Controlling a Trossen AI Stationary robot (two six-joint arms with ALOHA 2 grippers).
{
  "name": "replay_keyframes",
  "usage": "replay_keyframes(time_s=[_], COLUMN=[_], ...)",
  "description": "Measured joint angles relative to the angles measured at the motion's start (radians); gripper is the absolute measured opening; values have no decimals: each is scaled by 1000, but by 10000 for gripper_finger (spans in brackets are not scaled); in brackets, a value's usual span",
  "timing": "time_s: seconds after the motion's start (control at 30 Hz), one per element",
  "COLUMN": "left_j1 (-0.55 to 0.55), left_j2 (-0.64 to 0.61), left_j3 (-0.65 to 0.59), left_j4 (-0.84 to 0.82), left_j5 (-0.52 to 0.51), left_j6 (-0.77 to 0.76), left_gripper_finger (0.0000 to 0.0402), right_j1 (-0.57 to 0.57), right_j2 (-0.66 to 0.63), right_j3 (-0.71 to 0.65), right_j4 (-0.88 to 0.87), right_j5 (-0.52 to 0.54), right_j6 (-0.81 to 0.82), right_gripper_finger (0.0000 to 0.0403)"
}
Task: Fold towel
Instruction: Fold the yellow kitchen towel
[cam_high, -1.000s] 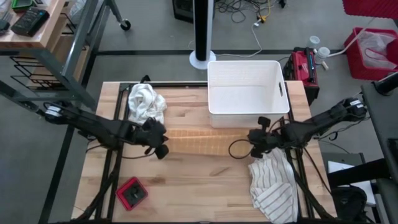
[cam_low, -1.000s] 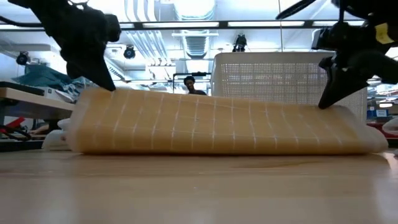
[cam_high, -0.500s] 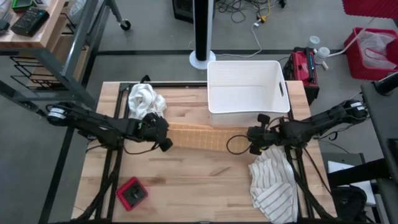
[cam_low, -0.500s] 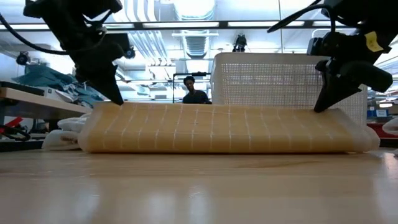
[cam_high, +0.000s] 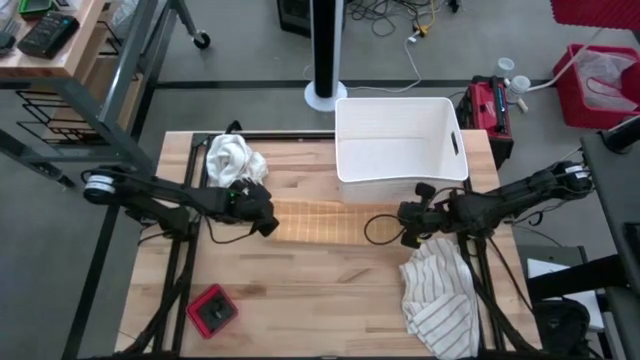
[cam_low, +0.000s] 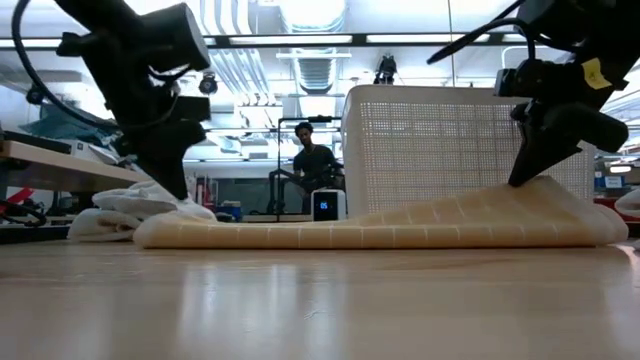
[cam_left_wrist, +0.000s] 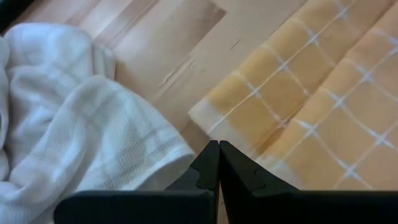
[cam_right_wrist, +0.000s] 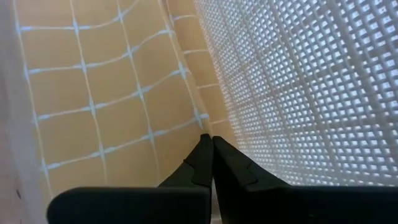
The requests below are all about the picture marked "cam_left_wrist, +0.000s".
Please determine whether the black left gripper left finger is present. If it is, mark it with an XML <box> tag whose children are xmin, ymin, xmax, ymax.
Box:
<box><xmin>54</xmin><ymin>139</ymin><xmax>221</xmax><ymax>224</ymax></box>

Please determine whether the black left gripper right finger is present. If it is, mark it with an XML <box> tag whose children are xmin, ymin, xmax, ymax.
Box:
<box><xmin>219</xmin><ymin>140</ymin><xmax>398</xmax><ymax>224</ymax></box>

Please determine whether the yellow checked towel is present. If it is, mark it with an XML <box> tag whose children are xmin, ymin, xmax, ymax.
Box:
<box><xmin>188</xmin><ymin>0</ymin><xmax>398</xmax><ymax>191</ymax></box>

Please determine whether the white crumpled towel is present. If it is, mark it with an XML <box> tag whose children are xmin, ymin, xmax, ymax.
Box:
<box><xmin>0</xmin><ymin>22</ymin><xmax>197</xmax><ymax>224</ymax></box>

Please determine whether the black aluminium table frame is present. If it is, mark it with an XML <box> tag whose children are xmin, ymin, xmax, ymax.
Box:
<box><xmin>0</xmin><ymin>0</ymin><xmax>35</xmax><ymax>34</ymax></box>

